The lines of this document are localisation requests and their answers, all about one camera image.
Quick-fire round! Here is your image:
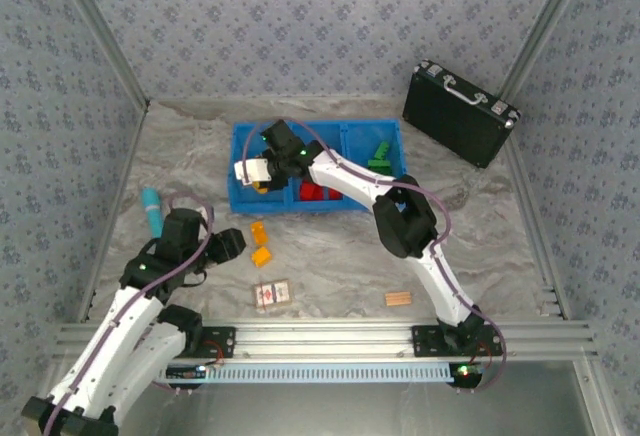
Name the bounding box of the light blue slotted cable duct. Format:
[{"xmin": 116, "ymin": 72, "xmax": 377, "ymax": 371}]
[{"xmin": 154, "ymin": 363, "xmax": 456, "ymax": 385}]

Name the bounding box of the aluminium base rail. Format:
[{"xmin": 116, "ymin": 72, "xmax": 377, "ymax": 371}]
[{"xmin": 54, "ymin": 319, "xmax": 599, "ymax": 362}]

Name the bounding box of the blue three-compartment plastic bin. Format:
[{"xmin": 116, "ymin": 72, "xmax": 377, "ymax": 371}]
[{"xmin": 229, "ymin": 118, "xmax": 409, "ymax": 215}]

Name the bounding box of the teal pen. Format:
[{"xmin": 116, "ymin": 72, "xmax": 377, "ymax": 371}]
[{"xmin": 141, "ymin": 187, "xmax": 164, "ymax": 239}]

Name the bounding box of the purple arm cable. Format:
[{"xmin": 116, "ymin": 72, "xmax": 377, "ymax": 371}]
[
  {"xmin": 42, "ymin": 191, "xmax": 217, "ymax": 436},
  {"xmin": 241, "ymin": 118, "xmax": 507, "ymax": 395}
]

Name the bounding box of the aluminium frame post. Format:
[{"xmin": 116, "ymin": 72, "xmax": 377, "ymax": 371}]
[
  {"xmin": 49, "ymin": 0, "xmax": 151, "ymax": 107},
  {"xmin": 499, "ymin": 0, "xmax": 597, "ymax": 102}
]

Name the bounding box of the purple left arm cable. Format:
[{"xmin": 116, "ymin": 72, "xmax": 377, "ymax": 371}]
[{"xmin": 42, "ymin": 191, "xmax": 217, "ymax": 436}]

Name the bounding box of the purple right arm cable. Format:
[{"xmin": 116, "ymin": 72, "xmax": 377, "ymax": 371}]
[{"xmin": 241, "ymin": 118, "xmax": 507, "ymax": 395}]

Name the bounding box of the black case with metal handle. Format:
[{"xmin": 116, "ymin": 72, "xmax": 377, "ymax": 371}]
[{"xmin": 402, "ymin": 59, "xmax": 522, "ymax": 170}]

